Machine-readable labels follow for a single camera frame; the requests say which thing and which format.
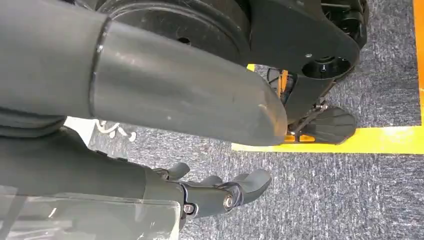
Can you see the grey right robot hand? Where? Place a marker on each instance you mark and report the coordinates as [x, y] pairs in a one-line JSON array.
[[165, 86]]

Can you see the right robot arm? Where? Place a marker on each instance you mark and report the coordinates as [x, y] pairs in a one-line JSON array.
[[30, 124]]

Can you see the black robot foot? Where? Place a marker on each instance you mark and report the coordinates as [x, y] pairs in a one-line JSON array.
[[331, 126]]

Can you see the yellow floor tape strip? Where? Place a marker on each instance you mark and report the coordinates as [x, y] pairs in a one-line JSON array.
[[374, 140]]

